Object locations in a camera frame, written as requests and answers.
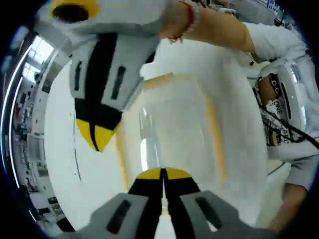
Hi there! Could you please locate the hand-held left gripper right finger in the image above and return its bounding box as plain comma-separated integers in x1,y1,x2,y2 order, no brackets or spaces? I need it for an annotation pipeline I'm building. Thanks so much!
163,167,277,239

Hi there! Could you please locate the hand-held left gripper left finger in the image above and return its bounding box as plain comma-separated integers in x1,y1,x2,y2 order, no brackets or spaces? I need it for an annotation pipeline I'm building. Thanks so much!
69,167,165,239

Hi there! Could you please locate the yellow plastic latch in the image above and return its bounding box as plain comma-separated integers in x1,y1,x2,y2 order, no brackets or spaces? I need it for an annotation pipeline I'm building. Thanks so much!
144,72,176,87
203,93,229,181

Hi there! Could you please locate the clear plastic storage box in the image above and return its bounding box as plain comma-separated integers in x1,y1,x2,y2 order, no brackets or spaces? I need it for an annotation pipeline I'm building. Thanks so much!
119,74,225,200

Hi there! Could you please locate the clear storage box lid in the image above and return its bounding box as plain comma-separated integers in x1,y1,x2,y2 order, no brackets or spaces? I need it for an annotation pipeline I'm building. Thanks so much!
115,72,229,217

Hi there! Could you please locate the person's right hand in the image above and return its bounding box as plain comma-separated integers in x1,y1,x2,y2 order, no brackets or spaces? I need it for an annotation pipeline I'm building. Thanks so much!
159,0,190,40

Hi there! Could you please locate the bright window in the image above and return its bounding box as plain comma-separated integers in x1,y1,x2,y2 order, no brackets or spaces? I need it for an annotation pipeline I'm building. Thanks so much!
23,34,68,83

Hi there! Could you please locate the white chest-worn device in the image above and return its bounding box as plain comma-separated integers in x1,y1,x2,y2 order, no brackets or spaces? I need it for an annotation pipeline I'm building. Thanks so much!
270,61,315,132

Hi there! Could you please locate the red string bracelet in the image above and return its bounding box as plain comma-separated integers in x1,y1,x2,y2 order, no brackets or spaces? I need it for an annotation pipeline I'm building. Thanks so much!
168,0,194,45

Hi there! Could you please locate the pale beaded bracelet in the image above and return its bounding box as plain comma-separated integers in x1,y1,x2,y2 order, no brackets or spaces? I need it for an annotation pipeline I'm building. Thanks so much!
191,1,201,28

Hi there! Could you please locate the black cable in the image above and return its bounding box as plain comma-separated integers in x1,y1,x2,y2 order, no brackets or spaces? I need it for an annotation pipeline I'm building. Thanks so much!
256,104,319,149

